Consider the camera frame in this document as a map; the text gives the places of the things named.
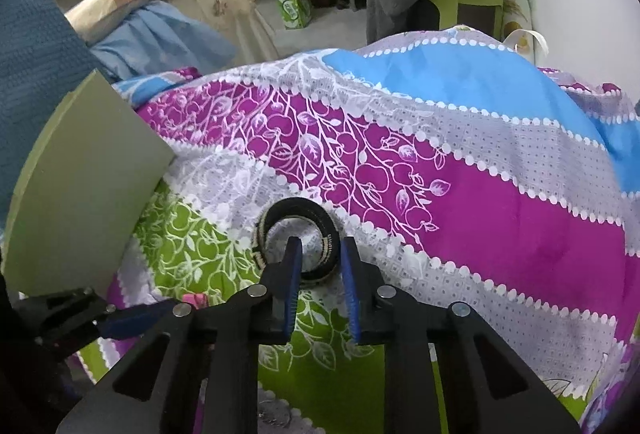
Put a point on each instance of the blue textured chair back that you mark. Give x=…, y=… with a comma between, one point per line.
x=30, y=78

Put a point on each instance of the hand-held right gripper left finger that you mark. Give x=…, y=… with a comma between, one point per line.
x=292, y=284

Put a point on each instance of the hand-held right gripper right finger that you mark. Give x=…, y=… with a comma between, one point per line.
x=351, y=286

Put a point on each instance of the pink hair clip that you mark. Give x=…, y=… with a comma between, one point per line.
x=195, y=300

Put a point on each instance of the beige embroidered cloth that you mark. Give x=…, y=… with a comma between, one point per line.
x=225, y=8

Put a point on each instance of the blue cloth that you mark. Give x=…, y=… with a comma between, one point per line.
x=160, y=38

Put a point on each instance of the green cardboard box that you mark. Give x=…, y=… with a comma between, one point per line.
x=85, y=174

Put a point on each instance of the floral striped blanket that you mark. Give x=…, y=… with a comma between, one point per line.
x=450, y=194

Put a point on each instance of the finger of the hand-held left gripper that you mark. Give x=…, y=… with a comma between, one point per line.
x=130, y=320

